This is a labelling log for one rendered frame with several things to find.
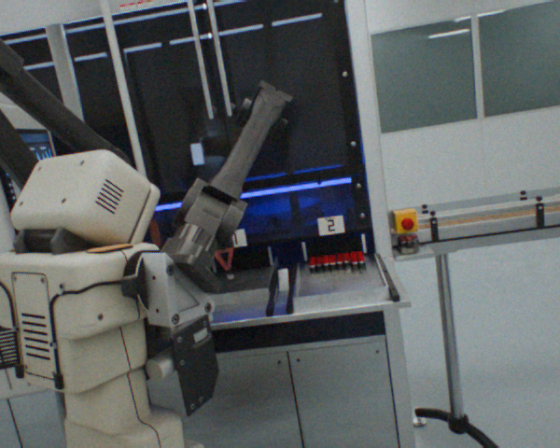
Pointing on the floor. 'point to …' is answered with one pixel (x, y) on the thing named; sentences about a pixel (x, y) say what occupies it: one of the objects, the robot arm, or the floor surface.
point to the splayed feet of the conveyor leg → (453, 425)
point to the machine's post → (370, 137)
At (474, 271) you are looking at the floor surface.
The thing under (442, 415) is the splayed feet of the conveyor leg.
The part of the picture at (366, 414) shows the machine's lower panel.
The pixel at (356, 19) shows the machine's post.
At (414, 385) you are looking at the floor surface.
